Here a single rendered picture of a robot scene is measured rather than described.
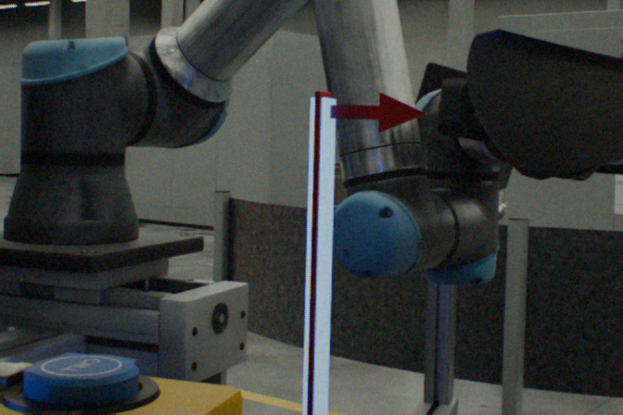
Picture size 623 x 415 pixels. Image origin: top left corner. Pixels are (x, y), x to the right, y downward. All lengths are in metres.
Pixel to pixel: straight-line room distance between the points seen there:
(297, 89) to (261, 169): 1.02
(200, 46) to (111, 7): 6.19
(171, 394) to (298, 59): 10.31
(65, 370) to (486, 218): 0.63
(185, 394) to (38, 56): 0.76
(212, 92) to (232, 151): 9.44
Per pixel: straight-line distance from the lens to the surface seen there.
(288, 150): 10.49
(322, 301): 0.57
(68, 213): 1.06
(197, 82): 1.13
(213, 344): 1.03
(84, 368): 0.35
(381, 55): 0.83
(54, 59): 1.07
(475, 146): 0.87
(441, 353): 1.10
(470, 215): 0.90
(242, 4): 1.08
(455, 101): 0.73
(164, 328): 0.99
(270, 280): 2.81
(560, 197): 6.99
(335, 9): 0.84
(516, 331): 2.36
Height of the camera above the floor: 1.17
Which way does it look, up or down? 3 degrees down
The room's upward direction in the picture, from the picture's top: 1 degrees clockwise
